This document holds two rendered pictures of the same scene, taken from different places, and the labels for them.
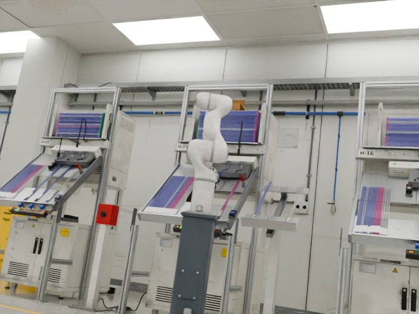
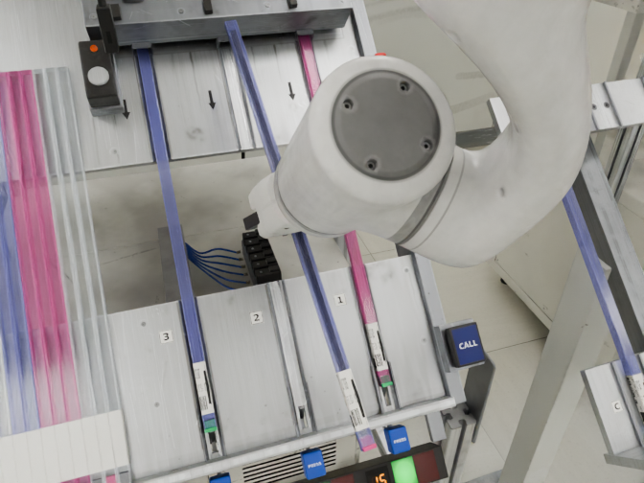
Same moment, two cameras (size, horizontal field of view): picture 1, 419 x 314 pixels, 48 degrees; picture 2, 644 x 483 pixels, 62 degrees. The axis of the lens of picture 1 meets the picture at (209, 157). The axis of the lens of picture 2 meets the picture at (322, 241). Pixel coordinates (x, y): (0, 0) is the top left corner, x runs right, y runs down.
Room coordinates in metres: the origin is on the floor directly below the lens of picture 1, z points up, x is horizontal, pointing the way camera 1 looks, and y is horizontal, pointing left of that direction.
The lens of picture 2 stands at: (2.89, 0.25, 1.29)
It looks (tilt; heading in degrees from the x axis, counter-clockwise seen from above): 36 degrees down; 319
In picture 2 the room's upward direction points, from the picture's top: straight up
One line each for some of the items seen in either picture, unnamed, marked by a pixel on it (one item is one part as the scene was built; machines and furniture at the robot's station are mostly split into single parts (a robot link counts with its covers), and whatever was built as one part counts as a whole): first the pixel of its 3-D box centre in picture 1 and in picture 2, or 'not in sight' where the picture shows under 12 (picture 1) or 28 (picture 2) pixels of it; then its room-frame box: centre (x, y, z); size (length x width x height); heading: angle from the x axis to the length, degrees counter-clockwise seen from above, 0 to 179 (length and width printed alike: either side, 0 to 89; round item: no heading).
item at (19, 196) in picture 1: (56, 217); not in sight; (4.24, 1.27, 0.66); 1.01 x 0.73 x 1.31; 157
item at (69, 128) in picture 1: (75, 188); not in sight; (4.43, 1.20, 0.95); 1.35 x 0.82 x 1.90; 157
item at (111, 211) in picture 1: (100, 255); not in sight; (3.70, 0.73, 0.39); 0.24 x 0.24 x 0.78; 67
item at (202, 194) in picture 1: (202, 199); not in sight; (2.61, 0.01, 0.79); 0.19 x 0.19 x 0.18
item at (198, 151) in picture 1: (201, 161); not in sight; (2.60, 0.04, 1.00); 0.19 x 0.12 x 0.24; 92
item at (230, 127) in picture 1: (228, 128); not in sight; (3.70, -0.12, 1.52); 0.51 x 0.13 x 0.27; 67
